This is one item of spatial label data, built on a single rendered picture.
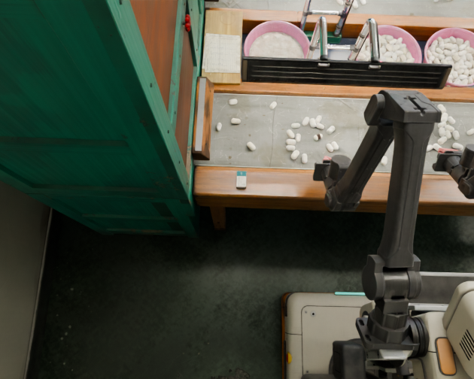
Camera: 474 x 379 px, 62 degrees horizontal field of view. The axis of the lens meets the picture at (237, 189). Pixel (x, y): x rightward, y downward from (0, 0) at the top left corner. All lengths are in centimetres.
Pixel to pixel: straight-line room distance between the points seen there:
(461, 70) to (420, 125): 106
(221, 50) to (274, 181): 57
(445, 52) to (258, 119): 82
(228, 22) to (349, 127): 64
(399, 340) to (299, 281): 123
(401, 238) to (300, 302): 105
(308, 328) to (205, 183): 83
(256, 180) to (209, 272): 84
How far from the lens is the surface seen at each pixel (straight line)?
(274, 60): 123
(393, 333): 96
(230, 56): 163
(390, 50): 182
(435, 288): 122
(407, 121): 82
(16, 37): 66
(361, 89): 165
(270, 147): 150
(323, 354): 190
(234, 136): 151
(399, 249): 90
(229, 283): 213
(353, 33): 186
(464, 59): 192
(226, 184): 142
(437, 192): 159
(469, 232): 252
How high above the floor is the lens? 212
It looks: 74 degrees down
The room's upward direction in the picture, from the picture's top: 3 degrees clockwise
